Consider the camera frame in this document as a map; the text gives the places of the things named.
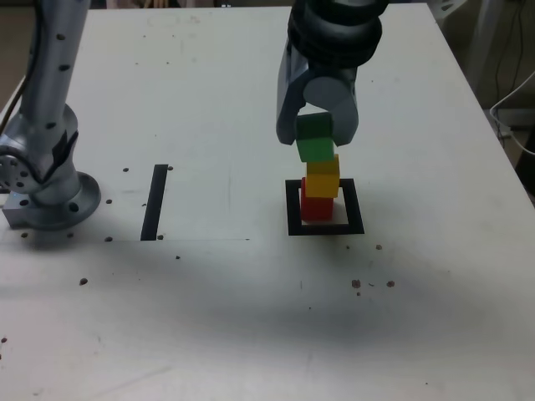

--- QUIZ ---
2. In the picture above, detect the black tape square outline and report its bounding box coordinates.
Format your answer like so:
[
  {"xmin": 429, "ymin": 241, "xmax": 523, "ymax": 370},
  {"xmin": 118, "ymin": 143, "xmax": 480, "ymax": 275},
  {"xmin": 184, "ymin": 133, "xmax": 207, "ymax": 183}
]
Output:
[{"xmin": 285, "ymin": 178, "xmax": 365, "ymax": 237}]

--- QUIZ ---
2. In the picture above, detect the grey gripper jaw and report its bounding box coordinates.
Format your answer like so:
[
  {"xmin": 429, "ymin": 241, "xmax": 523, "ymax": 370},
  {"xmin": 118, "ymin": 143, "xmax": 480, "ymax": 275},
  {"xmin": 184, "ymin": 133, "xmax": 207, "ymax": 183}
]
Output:
[
  {"xmin": 275, "ymin": 40, "xmax": 313, "ymax": 147},
  {"xmin": 303, "ymin": 68, "xmax": 362, "ymax": 148}
]

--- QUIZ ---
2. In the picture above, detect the white cable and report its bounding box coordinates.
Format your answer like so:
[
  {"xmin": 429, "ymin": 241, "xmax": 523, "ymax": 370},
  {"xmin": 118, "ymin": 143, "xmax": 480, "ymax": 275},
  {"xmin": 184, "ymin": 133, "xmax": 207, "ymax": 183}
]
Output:
[{"xmin": 489, "ymin": 70, "xmax": 535, "ymax": 158}]

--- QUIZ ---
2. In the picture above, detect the red cube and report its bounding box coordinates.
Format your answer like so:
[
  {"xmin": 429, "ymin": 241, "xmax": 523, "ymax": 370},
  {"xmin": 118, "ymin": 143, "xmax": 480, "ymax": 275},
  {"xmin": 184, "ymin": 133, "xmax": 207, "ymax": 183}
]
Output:
[{"xmin": 300, "ymin": 176, "xmax": 335, "ymax": 221}]

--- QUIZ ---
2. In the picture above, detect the yellow cube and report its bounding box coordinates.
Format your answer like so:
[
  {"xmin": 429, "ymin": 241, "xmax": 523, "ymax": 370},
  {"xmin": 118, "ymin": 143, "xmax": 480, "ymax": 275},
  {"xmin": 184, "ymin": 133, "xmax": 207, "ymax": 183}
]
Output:
[{"xmin": 306, "ymin": 153, "xmax": 341, "ymax": 199}]

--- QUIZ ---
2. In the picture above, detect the green cube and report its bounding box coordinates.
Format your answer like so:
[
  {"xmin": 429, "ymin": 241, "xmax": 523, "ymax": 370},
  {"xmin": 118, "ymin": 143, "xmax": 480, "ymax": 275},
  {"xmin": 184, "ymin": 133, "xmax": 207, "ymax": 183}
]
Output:
[{"xmin": 295, "ymin": 112, "xmax": 335, "ymax": 163}]

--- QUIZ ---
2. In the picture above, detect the black tape strip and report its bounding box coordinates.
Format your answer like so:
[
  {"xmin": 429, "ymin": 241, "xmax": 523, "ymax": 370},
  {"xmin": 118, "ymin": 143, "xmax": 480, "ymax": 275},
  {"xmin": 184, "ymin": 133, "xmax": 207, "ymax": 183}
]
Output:
[{"xmin": 140, "ymin": 164, "xmax": 169, "ymax": 242}]

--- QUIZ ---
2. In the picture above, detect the black hanging cable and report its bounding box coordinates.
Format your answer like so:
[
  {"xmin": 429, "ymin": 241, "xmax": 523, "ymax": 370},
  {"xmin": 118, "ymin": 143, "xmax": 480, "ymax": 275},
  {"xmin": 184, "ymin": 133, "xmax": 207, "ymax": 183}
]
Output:
[{"xmin": 512, "ymin": 0, "xmax": 527, "ymax": 91}]

